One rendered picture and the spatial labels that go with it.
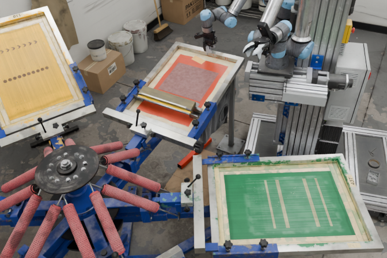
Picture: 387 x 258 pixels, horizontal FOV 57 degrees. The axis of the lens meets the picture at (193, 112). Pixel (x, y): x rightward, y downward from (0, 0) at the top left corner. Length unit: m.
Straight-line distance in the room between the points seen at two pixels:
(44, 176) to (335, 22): 1.85
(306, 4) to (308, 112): 0.97
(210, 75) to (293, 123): 0.78
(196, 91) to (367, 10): 3.63
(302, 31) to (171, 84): 0.97
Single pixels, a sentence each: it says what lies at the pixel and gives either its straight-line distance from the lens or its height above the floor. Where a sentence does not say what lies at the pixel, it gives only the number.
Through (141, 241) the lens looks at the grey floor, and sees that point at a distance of 2.99.
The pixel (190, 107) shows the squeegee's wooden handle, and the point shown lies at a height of 1.12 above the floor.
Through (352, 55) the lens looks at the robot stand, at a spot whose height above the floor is 1.23.
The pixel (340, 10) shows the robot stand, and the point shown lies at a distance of 2.37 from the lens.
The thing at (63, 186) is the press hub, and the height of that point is 1.31.
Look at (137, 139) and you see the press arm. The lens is 2.17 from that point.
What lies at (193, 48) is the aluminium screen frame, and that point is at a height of 1.15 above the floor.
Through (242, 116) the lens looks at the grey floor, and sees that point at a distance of 3.86.
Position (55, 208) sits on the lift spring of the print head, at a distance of 1.73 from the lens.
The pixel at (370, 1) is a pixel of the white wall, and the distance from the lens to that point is 5.59.
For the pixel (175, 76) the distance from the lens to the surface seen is 2.61.
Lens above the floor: 2.57
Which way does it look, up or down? 41 degrees down
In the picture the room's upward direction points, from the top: 4 degrees counter-clockwise
